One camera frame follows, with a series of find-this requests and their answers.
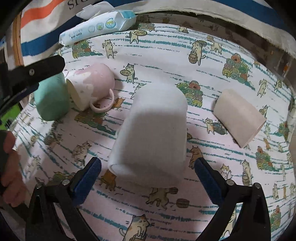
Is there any mint green cup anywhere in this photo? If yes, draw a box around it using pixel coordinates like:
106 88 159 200
34 72 70 121

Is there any beige plastic cup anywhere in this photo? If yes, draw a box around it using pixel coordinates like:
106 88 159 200
213 89 266 148

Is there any striped Paris cloth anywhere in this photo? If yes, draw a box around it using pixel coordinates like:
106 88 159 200
20 1 295 64

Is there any baby wipes pack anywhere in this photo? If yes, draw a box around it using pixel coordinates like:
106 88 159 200
59 1 137 46

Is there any left hand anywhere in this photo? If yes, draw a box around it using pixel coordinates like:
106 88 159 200
1 131 27 207

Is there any cat print bed sheet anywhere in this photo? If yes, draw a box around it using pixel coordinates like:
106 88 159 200
10 23 295 240

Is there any pink white ceramic mug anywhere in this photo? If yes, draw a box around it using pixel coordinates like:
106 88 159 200
66 63 115 113

